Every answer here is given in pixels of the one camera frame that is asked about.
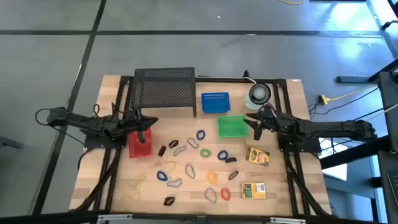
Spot yellow green crayon box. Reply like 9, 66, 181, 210
246, 147, 271, 167

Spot black perforated metal riser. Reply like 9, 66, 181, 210
129, 67, 197, 118

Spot black plug with white cable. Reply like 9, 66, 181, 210
242, 70, 257, 85

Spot silver metal bracket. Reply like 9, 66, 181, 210
269, 217, 307, 224
97, 213, 134, 223

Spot black floor cable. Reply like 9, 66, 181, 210
307, 86, 398, 125

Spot green plastic basket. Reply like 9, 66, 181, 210
217, 115, 250, 139

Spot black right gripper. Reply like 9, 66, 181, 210
243, 105, 282, 141

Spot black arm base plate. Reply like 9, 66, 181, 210
277, 135, 322, 154
80, 127, 127, 149

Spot coloured rubber bands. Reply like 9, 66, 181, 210
129, 174, 147, 190

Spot yellow extension cord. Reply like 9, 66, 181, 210
320, 86, 379, 106

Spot black camera rig beam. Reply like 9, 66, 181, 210
0, 210, 398, 224

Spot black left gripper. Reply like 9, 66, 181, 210
119, 108, 159, 144

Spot orange coil hair tie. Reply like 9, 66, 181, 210
206, 170, 218, 185

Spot yellow crayon box with barcode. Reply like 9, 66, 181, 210
241, 182, 267, 200

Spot tan rubber band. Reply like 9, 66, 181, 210
248, 169, 289, 183
123, 191, 142, 202
157, 154, 178, 175

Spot red plastic basket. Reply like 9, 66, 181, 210
129, 126, 154, 159

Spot blue plastic basket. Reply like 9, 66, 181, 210
201, 91, 231, 114

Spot black desk foot bar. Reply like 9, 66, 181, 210
320, 135, 392, 170
335, 57, 398, 85

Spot grey chair base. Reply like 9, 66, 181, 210
0, 136, 24, 150

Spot black side desk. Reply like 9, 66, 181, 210
377, 71, 398, 224

